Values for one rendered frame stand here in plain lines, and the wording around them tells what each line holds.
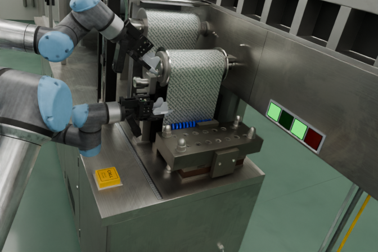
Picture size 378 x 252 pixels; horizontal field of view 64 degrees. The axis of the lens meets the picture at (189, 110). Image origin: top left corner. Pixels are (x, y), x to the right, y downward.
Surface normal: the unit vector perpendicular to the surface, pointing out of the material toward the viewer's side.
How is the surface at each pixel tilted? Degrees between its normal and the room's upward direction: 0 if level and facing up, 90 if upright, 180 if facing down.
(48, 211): 0
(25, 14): 90
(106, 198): 0
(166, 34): 92
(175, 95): 90
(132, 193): 0
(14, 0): 90
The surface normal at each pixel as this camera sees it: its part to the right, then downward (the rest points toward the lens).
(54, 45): 0.11, 0.48
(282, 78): -0.87, 0.10
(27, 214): 0.15, -0.88
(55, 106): 0.99, 0.09
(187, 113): 0.47, 0.47
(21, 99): 0.04, -0.25
